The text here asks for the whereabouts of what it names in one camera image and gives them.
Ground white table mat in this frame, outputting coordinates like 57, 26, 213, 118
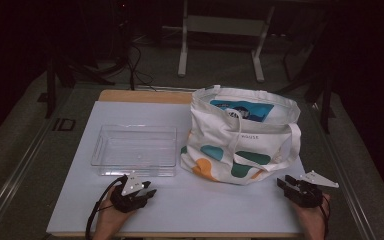
45, 100, 309, 234

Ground black floor cables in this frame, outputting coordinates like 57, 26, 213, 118
125, 43, 158, 92

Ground person's right hand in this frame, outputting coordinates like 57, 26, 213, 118
293, 194, 331, 240

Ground metal floor rail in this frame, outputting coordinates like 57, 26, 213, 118
308, 103, 378, 240
0, 109, 64, 234

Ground white metal stand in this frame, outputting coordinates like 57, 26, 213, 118
177, 0, 276, 83

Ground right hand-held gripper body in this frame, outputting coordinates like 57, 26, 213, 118
291, 170, 340, 209

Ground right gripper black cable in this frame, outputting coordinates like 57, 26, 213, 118
319, 195, 332, 239

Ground white tote bag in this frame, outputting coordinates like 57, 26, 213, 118
179, 84, 303, 186

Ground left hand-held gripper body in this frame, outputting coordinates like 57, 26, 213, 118
109, 171, 148, 214

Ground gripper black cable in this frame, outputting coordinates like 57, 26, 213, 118
319, 195, 332, 239
85, 175, 128, 240

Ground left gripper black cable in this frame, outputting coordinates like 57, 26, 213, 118
85, 175, 128, 240

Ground clear plastic container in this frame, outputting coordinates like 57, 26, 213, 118
90, 124, 178, 178

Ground person's left hand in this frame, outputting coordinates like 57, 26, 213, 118
94, 186, 136, 233

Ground wooden table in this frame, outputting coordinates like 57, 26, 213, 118
45, 89, 309, 239

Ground black tripod stand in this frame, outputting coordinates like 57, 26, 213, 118
44, 49, 116, 119

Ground black metal stand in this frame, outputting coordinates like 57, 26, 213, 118
268, 33, 336, 134

